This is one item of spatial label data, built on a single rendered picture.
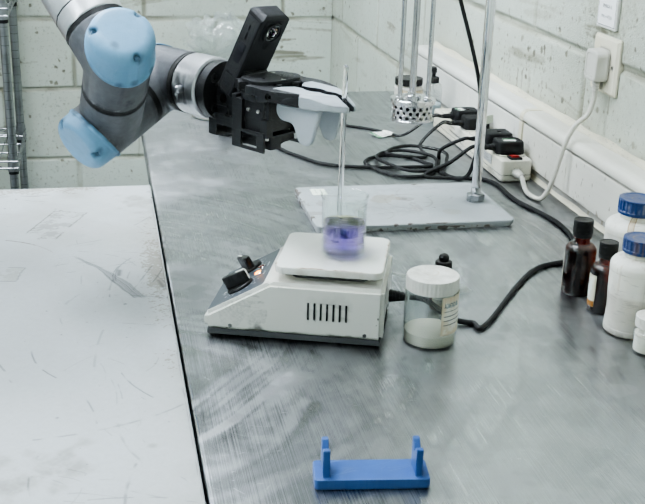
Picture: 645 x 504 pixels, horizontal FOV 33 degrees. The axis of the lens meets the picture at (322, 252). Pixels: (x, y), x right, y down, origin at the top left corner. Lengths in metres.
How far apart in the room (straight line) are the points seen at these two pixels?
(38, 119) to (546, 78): 2.10
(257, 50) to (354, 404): 0.43
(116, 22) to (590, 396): 0.63
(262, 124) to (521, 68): 0.90
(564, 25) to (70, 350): 1.03
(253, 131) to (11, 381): 0.38
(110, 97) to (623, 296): 0.62
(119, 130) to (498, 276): 0.52
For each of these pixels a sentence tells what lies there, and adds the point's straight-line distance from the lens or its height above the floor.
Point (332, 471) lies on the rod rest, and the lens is 0.97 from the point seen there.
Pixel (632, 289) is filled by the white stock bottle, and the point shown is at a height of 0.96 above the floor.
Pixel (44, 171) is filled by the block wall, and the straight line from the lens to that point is 3.72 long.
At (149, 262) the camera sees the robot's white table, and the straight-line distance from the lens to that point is 1.46.
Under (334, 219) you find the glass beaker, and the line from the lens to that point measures 1.20.
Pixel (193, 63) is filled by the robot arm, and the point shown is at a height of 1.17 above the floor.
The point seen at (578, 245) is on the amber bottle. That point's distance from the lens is 1.39.
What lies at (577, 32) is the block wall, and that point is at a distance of 1.84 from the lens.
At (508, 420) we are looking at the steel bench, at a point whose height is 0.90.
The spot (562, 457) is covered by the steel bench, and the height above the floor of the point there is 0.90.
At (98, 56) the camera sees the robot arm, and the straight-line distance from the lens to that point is 1.21.
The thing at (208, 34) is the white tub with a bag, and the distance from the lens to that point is 2.18.
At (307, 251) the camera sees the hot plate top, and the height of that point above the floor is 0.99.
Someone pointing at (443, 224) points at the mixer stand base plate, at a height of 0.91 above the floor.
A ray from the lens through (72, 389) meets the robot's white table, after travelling 1.14.
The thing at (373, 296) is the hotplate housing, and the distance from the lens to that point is 1.19.
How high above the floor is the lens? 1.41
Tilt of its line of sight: 20 degrees down
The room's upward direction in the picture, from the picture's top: 2 degrees clockwise
